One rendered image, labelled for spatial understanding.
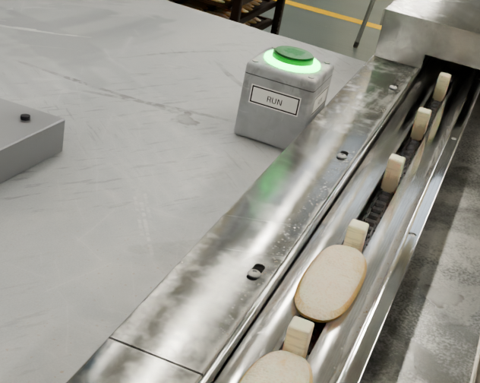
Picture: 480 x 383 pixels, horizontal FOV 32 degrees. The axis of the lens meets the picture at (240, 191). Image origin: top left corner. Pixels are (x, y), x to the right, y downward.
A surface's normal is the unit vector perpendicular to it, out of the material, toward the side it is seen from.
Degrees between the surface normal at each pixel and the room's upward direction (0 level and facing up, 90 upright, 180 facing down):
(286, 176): 0
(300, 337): 90
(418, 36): 90
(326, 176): 0
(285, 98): 90
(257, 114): 90
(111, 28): 0
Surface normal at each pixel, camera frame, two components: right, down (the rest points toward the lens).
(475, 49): -0.36, 0.37
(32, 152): 0.89, 0.33
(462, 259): 0.18, -0.87
